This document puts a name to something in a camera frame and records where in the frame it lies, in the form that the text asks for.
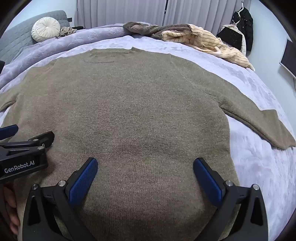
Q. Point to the brown fleece garment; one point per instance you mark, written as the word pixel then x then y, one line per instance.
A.
pixel 148 29

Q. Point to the lilac plush blanket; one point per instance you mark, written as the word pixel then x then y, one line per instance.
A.
pixel 254 166

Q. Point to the grey curtain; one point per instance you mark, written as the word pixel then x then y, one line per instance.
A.
pixel 120 11
pixel 208 11

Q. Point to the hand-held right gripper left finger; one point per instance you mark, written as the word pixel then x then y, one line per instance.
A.
pixel 83 180

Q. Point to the cream striped garment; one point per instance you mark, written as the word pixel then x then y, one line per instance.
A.
pixel 208 40

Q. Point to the beige crumpled cloth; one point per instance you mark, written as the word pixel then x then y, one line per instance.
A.
pixel 67 31

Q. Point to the olive knit sweater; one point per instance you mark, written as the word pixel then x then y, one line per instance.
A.
pixel 138 111

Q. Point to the white round pleated pillow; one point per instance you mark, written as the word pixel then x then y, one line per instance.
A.
pixel 47 29

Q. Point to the dark framed wall panel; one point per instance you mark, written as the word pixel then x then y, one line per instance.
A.
pixel 289 58

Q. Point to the black hanging jacket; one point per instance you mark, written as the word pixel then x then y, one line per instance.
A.
pixel 245 25

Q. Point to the grey quilted headboard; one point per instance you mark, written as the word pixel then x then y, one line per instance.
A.
pixel 16 39

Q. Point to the person's left hand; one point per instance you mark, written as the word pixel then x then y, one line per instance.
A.
pixel 10 208

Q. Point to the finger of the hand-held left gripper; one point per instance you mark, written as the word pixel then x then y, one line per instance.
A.
pixel 8 131
pixel 42 138

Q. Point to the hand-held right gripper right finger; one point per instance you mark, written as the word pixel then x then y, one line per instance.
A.
pixel 208 183

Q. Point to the black sparkly garment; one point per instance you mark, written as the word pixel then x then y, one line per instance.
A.
pixel 230 37

